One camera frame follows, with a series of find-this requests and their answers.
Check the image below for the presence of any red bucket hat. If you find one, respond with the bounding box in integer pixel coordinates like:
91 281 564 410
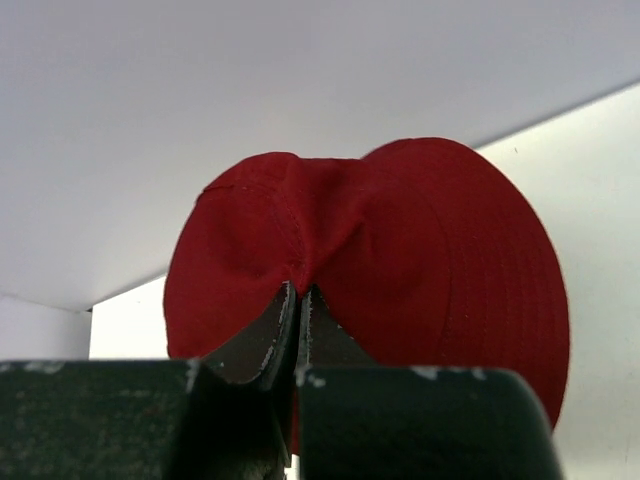
163 138 570 457

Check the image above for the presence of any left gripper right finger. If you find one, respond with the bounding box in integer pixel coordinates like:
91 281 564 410
297 288 564 479

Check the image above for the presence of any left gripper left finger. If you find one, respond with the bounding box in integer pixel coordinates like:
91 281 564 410
1 284 297 479

